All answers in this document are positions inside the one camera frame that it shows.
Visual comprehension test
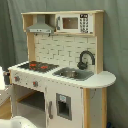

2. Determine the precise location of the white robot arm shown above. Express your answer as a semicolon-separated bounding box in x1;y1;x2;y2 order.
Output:
0;76;37;128

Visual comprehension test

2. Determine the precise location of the wooden toy kitchen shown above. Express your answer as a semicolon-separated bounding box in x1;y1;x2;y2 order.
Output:
9;10;116;128

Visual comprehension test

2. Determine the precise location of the grey toy sink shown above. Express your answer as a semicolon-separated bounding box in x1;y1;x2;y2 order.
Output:
54;67;93;81

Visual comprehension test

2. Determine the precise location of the black toy faucet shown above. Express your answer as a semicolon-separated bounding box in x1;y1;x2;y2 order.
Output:
77;50;95;70

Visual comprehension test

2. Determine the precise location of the black toy stovetop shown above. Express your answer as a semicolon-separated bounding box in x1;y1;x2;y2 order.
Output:
21;61;57;73

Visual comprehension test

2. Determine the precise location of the right red stove knob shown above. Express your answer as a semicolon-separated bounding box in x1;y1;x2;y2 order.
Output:
33;81;38;87

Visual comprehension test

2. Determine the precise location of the red stove knob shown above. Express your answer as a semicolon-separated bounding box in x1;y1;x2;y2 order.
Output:
14;76;20;82
33;81;38;87

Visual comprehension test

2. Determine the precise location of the toy microwave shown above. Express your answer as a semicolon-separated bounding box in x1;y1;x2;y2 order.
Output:
56;14;89;33

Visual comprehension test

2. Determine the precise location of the grey range hood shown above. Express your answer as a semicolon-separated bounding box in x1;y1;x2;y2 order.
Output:
27;15;54;34

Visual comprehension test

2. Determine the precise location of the left red stove knob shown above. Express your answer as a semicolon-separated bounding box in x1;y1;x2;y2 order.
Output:
14;76;20;82

